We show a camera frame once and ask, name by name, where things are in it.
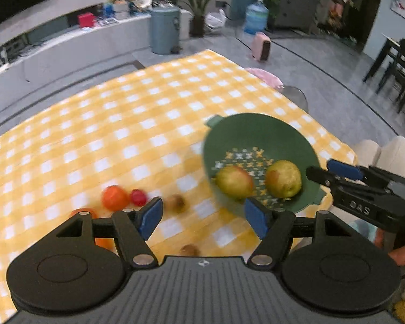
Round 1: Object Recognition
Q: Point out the brown longan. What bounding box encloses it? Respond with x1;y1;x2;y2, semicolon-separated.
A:
165;194;186;214
179;244;200;257

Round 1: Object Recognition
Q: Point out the white media console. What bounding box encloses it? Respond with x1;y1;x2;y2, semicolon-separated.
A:
0;7;193;86

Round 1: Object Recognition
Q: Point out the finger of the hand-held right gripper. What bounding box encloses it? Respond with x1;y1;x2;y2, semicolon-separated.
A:
306;166;345;187
327;158;405;188

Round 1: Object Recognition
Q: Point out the clear plastic chair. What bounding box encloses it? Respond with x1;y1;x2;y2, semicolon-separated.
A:
280;85;309;113

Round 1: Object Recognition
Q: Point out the orange tangerine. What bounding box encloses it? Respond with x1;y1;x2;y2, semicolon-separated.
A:
71;207;119;250
101;185;130;210

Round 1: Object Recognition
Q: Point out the beige sofa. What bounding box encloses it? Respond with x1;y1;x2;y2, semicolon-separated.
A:
353;136;405;190

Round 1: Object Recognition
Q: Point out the red box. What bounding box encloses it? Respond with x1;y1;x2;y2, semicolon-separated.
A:
77;13;95;28

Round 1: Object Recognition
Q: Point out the green colander bowl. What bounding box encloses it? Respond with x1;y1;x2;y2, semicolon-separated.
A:
202;113;325;217

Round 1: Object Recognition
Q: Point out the pink space heater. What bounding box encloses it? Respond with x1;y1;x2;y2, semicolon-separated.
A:
251;32;271;61

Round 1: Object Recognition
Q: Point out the potted long-leaf plant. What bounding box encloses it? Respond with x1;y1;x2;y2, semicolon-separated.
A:
169;0;227;38

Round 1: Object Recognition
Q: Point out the white plastic bag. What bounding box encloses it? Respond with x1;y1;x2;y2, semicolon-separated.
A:
205;9;227;28

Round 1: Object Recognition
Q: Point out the yellow-green apple right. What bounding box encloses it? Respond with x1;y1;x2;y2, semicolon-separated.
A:
265;160;302;198

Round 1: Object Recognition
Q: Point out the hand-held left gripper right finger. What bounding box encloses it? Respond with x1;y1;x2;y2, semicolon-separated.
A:
244;197;356;268

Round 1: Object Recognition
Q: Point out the yellow checked tablecloth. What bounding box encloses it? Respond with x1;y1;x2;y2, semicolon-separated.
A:
0;49;358;324

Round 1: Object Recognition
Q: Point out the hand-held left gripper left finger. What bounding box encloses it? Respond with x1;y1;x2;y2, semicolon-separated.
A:
56;196;164;268

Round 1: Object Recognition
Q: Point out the red cherry tomato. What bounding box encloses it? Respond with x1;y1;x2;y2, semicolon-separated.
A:
130;189;147;207

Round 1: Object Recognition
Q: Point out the grey-blue trash bin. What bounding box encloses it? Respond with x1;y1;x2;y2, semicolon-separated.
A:
149;6;181;55

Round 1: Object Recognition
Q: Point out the blue water jug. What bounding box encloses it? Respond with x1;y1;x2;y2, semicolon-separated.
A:
244;0;270;35

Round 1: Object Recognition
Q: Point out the dark dining table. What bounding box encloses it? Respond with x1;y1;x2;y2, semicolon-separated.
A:
363;34;405;83

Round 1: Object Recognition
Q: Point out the grey drawer cabinet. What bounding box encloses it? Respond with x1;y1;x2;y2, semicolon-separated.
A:
277;0;325;34

